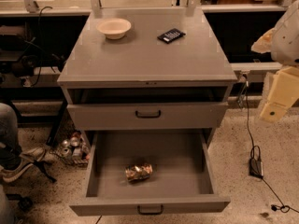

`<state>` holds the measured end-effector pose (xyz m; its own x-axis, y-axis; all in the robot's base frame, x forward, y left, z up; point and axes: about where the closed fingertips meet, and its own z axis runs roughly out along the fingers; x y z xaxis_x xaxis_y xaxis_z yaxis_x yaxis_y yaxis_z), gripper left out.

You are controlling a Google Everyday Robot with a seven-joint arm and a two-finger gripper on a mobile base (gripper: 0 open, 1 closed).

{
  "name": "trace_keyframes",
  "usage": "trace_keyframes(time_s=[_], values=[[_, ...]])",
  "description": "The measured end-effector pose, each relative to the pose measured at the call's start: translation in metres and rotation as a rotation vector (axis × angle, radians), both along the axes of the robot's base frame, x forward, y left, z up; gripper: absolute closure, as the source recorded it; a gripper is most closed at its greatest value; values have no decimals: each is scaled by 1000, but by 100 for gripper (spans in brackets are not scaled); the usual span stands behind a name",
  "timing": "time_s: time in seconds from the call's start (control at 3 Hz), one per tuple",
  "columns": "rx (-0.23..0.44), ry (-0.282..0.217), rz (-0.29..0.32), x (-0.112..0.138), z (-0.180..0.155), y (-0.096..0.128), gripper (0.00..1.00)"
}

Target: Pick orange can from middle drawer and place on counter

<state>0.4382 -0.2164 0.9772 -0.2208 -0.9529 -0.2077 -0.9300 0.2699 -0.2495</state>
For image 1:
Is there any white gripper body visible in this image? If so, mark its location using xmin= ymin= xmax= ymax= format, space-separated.
xmin=267 ymin=66 xmax=299 ymax=109

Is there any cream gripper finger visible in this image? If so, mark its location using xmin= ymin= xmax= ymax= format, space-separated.
xmin=260 ymin=103 xmax=287 ymax=122
xmin=251 ymin=28 xmax=275 ymax=54

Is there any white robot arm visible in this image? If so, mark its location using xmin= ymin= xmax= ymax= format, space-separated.
xmin=251 ymin=1 xmax=299 ymax=122

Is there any closed grey upper drawer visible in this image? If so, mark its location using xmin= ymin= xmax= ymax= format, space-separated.
xmin=67 ymin=103 xmax=227 ymax=131

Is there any open grey lower drawer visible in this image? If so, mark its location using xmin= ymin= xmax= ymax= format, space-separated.
xmin=70 ymin=130 xmax=230 ymax=216

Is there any grey drawer cabinet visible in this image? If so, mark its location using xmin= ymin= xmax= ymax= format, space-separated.
xmin=58 ymin=7 xmax=236 ymax=143

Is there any black power adapter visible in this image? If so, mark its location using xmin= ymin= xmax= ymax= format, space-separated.
xmin=249 ymin=159 xmax=263 ymax=178

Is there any black calculator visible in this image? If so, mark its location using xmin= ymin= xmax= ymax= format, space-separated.
xmin=157 ymin=28 xmax=185 ymax=44

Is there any cream ceramic bowl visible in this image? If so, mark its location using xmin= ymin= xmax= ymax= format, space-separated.
xmin=96 ymin=18 xmax=132 ymax=40

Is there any basket of cans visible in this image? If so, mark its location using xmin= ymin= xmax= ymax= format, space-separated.
xmin=55 ymin=131 xmax=91 ymax=166

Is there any jeans-clad leg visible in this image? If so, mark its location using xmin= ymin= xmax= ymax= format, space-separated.
xmin=0 ymin=104 xmax=21 ymax=170

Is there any black floor cable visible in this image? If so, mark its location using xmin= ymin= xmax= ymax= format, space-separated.
xmin=242 ymin=73 xmax=299 ymax=214

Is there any black upper drawer handle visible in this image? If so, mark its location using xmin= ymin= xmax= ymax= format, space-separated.
xmin=135 ymin=110 xmax=162 ymax=119

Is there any black drawer handle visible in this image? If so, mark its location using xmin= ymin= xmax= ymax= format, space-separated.
xmin=135 ymin=110 xmax=162 ymax=119
xmin=137 ymin=205 xmax=164 ymax=216

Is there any black lower drawer handle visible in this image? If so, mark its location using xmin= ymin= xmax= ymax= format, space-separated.
xmin=137 ymin=205 xmax=164 ymax=216

